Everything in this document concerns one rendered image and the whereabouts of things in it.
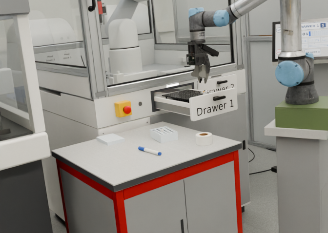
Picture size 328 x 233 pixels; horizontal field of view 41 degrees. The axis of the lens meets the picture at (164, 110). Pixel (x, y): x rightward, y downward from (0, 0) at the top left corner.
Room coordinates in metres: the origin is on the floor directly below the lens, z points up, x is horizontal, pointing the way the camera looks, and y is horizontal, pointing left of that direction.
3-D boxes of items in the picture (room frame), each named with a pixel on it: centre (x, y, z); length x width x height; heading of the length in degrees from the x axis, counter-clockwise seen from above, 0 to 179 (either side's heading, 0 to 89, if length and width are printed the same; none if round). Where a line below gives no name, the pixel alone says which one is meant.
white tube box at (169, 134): (1.91, 0.01, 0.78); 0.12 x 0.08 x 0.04; 23
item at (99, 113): (2.72, 0.18, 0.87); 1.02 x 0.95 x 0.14; 124
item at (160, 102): (2.21, -0.13, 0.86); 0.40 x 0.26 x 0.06; 34
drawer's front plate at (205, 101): (2.04, -0.24, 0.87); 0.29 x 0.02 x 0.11; 124
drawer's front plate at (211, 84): (2.48, -0.32, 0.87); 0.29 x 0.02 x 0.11; 124
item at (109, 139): (1.95, 0.26, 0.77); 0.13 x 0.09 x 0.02; 31
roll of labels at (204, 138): (1.78, -0.16, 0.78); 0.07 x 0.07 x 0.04
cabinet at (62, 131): (2.72, 0.17, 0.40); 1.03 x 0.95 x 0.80; 124
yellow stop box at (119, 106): (2.10, 0.20, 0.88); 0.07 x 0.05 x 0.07; 124
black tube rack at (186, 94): (2.20, -0.13, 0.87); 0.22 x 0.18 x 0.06; 34
